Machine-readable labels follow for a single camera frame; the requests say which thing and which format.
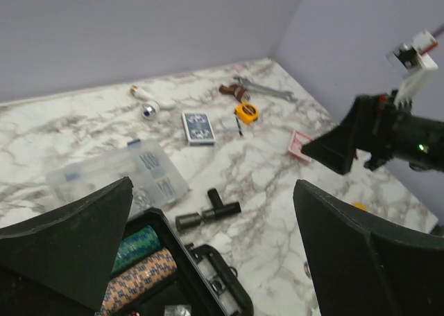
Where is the orange poker chip row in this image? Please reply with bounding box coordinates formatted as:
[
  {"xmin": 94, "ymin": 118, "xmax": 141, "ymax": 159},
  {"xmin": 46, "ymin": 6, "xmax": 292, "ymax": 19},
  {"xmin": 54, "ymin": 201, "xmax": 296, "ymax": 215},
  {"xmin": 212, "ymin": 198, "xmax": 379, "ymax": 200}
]
[{"xmin": 95, "ymin": 248, "xmax": 177, "ymax": 315}]

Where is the yellow dealer button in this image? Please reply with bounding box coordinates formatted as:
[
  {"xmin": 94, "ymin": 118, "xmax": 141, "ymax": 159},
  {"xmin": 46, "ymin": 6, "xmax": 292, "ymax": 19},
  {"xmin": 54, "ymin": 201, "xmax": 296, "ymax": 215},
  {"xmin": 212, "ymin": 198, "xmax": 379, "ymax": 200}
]
[{"xmin": 352, "ymin": 202, "xmax": 368, "ymax": 211}]

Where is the yellow tape measure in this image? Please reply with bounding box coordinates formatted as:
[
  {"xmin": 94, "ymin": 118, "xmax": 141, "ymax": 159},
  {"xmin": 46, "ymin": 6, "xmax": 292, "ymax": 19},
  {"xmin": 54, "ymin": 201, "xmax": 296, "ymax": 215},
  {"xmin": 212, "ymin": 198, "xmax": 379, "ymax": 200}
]
[{"xmin": 234, "ymin": 102, "xmax": 259, "ymax": 125}]

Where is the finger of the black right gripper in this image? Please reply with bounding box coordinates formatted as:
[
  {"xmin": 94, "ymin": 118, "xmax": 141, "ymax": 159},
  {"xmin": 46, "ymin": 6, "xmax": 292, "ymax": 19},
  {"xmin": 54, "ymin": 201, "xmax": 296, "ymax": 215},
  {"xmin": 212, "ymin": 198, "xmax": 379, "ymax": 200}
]
[{"xmin": 301, "ymin": 95, "xmax": 379, "ymax": 175}]

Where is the black pencil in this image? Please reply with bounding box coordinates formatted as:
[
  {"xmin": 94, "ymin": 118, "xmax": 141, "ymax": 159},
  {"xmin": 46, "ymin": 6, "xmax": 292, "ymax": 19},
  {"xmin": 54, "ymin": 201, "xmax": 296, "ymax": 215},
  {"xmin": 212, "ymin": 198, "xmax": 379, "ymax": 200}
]
[{"xmin": 235, "ymin": 116, "xmax": 244, "ymax": 137}]

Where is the black poker set case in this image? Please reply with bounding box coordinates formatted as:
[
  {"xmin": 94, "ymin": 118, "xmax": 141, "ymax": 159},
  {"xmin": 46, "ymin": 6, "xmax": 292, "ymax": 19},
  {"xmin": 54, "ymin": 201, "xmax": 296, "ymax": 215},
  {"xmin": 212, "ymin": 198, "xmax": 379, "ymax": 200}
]
[{"xmin": 111, "ymin": 209, "xmax": 255, "ymax": 315}]

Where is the red playing card deck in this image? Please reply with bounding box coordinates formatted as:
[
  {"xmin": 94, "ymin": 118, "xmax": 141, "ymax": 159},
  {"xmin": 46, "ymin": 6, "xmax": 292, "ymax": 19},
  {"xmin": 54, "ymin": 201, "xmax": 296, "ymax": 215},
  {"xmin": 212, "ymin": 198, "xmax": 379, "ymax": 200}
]
[{"xmin": 287, "ymin": 130, "xmax": 312, "ymax": 163}]

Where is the green poker chip row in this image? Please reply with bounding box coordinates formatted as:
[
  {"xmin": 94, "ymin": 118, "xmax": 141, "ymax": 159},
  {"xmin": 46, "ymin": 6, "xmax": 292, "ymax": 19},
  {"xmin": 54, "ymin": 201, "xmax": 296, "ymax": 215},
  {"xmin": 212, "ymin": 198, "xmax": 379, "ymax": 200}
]
[{"xmin": 111, "ymin": 225, "xmax": 161, "ymax": 276}]

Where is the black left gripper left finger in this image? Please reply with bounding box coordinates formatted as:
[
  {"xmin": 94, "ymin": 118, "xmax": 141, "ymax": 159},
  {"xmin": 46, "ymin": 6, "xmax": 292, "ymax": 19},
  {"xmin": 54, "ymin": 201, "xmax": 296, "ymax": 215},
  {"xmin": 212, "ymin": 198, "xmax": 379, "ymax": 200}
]
[{"xmin": 1, "ymin": 177, "xmax": 133, "ymax": 315}]

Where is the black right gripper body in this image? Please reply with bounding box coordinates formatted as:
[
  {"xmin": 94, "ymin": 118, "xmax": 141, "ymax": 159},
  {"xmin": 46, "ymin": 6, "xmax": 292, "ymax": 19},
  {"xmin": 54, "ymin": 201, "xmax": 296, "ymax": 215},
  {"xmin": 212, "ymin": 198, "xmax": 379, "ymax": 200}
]
[{"xmin": 364, "ymin": 94, "xmax": 443, "ymax": 172}]

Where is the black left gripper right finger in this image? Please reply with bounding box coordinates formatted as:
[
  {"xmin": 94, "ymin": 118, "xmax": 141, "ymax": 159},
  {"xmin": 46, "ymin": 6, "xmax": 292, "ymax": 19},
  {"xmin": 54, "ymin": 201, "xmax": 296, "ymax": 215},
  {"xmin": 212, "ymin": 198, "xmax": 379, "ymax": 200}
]
[{"xmin": 293, "ymin": 179, "xmax": 443, "ymax": 315}]

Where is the clear plastic organizer box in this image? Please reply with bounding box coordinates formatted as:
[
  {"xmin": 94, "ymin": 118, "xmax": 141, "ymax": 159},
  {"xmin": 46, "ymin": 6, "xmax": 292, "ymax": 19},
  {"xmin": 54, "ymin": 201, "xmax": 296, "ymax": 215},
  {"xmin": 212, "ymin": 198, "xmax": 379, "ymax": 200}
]
[{"xmin": 46, "ymin": 139, "xmax": 189, "ymax": 217}]

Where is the blue playing card deck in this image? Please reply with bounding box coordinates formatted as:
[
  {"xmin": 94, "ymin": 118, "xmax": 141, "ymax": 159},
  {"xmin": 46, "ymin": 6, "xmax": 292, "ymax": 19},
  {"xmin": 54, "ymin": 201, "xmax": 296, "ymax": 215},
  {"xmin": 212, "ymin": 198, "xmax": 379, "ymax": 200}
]
[{"xmin": 182, "ymin": 112, "xmax": 216, "ymax": 146}]

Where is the black T-shaped pipe fitting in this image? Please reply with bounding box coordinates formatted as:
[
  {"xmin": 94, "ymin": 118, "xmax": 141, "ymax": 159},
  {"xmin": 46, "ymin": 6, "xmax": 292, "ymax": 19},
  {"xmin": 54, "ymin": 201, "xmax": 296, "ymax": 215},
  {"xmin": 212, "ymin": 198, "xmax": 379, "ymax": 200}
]
[{"xmin": 175, "ymin": 188, "xmax": 241, "ymax": 231}]

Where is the brown handled tool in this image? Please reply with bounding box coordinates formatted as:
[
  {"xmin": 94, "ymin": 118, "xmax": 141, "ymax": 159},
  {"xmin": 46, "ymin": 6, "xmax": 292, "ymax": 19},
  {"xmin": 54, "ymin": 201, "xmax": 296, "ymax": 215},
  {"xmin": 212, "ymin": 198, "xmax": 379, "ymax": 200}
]
[{"xmin": 219, "ymin": 84, "xmax": 250, "ymax": 103}]

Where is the silver open-end wrench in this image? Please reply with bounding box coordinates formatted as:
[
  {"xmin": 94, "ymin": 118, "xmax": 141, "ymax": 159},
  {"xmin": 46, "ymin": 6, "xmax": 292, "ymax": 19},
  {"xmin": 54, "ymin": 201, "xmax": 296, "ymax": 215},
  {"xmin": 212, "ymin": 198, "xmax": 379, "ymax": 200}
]
[{"xmin": 233, "ymin": 76, "xmax": 298, "ymax": 103}]

